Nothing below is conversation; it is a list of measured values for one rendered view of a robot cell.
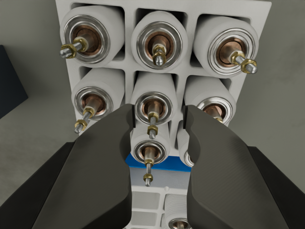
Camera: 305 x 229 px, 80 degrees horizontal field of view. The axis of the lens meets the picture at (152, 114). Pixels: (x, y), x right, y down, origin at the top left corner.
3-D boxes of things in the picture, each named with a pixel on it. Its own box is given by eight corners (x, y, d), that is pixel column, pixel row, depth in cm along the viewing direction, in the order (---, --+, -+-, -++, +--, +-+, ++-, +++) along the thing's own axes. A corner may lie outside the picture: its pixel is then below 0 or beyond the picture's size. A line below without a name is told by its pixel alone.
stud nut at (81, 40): (89, 46, 28) (87, 47, 27) (81, 53, 28) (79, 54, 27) (79, 35, 27) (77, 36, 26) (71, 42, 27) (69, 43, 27)
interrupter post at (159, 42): (169, 49, 31) (169, 54, 28) (155, 56, 31) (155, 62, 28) (162, 36, 30) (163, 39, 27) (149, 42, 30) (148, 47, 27)
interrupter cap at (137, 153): (168, 140, 41) (168, 142, 40) (164, 164, 45) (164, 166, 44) (134, 137, 41) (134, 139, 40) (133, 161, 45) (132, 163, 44)
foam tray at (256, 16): (98, 116, 68) (81, 149, 52) (86, -13, 47) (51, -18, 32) (203, 124, 68) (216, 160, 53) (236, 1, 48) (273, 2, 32)
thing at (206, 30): (233, 18, 44) (273, 28, 28) (217, 58, 49) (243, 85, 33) (194, 8, 43) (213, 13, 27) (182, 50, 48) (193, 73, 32)
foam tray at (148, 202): (107, 201, 96) (97, 240, 81) (101, 146, 76) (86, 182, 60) (181, 207, 97) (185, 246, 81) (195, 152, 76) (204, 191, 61)
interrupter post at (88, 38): (98, 42, 30) (91, 46, 28) (88, 51, 31) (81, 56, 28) (87, 29, 29) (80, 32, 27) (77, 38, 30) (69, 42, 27)
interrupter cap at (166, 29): (189, 56, 31) (189, 57, 31) (149, 75, 33) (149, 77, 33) (170, 11, 28) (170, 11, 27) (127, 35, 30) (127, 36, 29)
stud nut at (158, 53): (167, 63, 25) (167, 65, 24) (154, 66, 25) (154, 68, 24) (164, 48, 24) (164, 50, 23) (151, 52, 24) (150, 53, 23)
